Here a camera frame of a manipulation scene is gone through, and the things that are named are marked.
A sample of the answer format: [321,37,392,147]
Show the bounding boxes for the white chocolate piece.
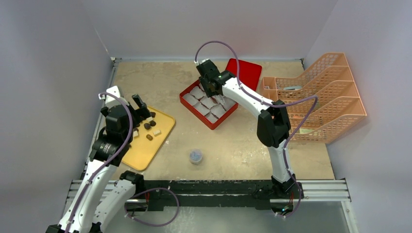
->
[153,130,161,136]

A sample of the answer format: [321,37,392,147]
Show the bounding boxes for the caramel brown chocolate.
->
[146,134,153,141]

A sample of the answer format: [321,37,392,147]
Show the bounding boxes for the metal tweezers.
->
[215,94,226,106]

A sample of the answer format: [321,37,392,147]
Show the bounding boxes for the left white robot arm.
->
[46,91,152,233]

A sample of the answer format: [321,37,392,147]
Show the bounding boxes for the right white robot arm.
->
[195,59,303,198]

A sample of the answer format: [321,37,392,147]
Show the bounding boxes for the yellow plastic tray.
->
[122,106,175,171]

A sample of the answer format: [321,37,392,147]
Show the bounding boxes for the red compartment box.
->
[179,81,238,130]

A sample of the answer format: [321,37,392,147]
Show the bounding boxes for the red box lid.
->
[224,58,262,91]

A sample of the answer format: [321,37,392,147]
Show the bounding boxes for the small clear round container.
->
[189,149,203,165]

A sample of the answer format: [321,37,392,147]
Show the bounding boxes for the orange mesh file organizer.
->
[259,52,367,143]

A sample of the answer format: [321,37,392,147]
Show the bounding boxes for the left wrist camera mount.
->
[98,85,127,108]

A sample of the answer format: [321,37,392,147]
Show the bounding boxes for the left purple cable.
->
[64,92,133,233]

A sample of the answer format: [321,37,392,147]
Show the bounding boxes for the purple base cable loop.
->
[124,187,179,228]

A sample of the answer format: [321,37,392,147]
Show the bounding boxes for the black metal base rail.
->
[66,179,351,213]

